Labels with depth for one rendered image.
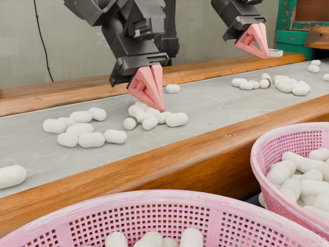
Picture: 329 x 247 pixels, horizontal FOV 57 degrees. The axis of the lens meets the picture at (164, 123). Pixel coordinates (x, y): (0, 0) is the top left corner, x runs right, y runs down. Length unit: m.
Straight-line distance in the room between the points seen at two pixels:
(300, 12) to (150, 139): 0.93
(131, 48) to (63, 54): 2.12
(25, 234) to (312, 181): 0.28
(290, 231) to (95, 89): 0.50
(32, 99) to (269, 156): 0.43
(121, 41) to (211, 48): 2.11
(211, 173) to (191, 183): 0.03
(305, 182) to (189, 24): 2.52
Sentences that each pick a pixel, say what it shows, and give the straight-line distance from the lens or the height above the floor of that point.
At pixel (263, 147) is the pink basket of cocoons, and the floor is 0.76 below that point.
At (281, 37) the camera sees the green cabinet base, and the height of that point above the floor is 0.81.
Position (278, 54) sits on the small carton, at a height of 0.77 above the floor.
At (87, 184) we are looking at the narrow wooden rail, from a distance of 0.30.
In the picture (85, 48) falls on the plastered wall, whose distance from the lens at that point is 2.71.
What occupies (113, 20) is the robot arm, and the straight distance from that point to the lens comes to 0.60.
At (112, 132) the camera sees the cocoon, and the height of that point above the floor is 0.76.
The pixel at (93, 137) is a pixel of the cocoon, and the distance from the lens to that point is 0.42.
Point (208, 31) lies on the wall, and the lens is 2.64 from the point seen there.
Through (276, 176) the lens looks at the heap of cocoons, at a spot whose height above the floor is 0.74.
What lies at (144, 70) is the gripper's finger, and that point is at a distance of 0.52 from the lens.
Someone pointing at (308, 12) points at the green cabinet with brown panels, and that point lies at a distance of 1.25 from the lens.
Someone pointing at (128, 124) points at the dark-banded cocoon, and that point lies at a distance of 0.47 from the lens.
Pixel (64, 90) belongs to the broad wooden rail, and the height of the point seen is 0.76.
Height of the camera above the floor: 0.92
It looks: 21 degrees down
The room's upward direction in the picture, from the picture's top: straight up
